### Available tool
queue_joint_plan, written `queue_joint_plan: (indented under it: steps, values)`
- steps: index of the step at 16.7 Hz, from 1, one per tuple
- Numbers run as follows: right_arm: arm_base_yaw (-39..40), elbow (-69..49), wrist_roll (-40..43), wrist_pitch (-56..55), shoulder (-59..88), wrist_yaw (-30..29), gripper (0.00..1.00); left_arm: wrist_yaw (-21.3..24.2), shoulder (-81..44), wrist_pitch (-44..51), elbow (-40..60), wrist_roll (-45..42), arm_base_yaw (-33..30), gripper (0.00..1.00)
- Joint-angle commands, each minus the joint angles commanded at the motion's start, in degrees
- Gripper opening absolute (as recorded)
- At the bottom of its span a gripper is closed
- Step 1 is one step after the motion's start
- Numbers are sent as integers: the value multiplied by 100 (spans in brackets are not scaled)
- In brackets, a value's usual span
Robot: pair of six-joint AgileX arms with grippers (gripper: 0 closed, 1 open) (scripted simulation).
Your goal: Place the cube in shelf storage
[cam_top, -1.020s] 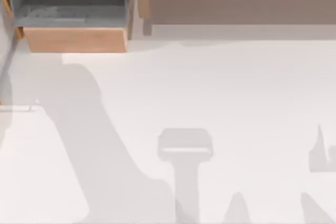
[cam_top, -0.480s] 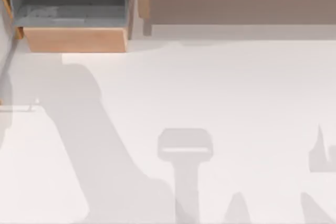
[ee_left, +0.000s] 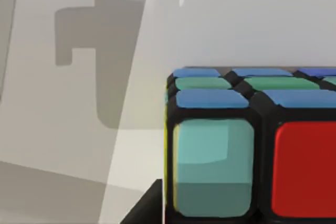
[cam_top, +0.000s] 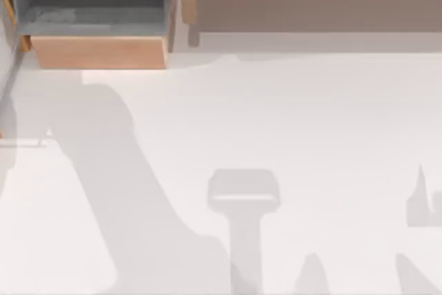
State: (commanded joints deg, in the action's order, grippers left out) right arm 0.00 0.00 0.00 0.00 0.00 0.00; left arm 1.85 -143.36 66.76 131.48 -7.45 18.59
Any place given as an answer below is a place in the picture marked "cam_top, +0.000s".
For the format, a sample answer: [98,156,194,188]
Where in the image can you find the pale wooden drawer front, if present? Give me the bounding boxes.
[30,35,168,70]

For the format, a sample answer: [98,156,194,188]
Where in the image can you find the wooden cupboard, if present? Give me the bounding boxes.
[0,0,180,54]

